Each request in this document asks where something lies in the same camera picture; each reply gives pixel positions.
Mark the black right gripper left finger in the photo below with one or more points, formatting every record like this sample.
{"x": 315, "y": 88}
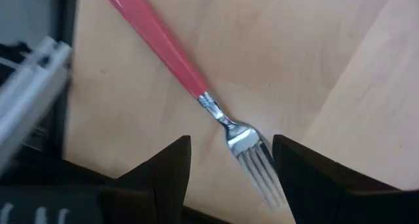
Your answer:
{"x": 147, "y": 191}

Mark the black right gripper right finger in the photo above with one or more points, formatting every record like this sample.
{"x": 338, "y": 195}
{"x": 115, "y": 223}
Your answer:
{"x": 320, "y": 184}

